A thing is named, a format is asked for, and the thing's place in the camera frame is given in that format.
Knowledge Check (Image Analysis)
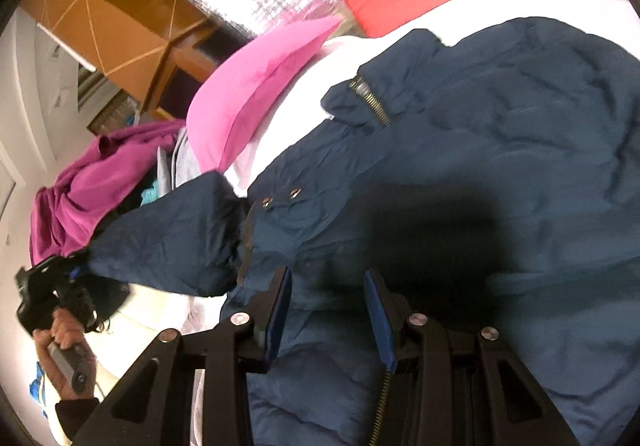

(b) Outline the grey garment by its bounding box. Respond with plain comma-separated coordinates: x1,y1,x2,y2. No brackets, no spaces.
156,128,200,197

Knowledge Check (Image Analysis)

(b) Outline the teal garment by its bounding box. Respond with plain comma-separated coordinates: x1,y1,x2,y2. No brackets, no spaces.
140,180,160,206

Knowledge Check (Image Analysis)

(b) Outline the white pink bed sheet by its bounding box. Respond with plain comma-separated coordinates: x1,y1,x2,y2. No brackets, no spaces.
179,0,640,446

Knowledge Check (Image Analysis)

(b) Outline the dark person's left forearm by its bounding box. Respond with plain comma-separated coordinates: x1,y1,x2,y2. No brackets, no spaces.
55,397,100,440

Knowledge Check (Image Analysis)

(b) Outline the purple fleece garment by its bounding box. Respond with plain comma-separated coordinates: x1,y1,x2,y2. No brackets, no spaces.
29,120,184,265

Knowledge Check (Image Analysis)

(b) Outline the magenta pillow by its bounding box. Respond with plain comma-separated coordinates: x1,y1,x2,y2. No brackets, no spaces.
186,16,341,173

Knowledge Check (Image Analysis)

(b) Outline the person's left hand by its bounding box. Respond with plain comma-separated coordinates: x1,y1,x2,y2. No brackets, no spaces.
32,308,96,400

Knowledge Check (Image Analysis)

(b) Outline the navy blue zip jacket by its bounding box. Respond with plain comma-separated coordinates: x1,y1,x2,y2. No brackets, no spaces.
86,16,640,446

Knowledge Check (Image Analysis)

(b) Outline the cream leather sofa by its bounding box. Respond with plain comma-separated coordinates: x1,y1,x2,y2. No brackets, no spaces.
86,284,194,402

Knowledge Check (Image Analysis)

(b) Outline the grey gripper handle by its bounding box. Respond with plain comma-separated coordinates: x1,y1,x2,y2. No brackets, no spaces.
48,342,90,394

